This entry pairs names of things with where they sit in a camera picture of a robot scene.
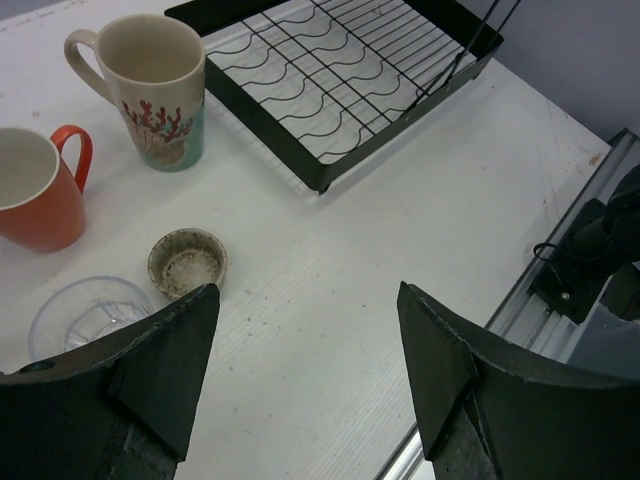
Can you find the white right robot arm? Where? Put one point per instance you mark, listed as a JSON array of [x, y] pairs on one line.
[[610, 244]]

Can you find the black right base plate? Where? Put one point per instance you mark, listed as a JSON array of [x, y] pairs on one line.
[[566, 289]]

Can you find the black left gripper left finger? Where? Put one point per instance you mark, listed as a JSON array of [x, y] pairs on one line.
[[120, 407]]

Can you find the clear glass cup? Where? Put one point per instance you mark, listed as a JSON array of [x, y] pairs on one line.
[[84, 311]]

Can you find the tall floral cream mug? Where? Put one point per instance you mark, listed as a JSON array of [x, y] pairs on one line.
[[152, 69]]

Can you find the small beige patterned cup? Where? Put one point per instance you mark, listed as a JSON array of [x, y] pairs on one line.
[[186, 259]]

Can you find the aluminium mounting rail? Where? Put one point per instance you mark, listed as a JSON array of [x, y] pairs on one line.
[[604, 343]]

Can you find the black wire dish rack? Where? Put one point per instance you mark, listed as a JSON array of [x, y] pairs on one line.
[[324, 85]]

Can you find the orange ceramic mug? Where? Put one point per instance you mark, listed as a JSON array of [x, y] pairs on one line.
[[42, 185]]

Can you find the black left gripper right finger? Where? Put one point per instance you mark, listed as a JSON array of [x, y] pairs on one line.
[[489, 409]]

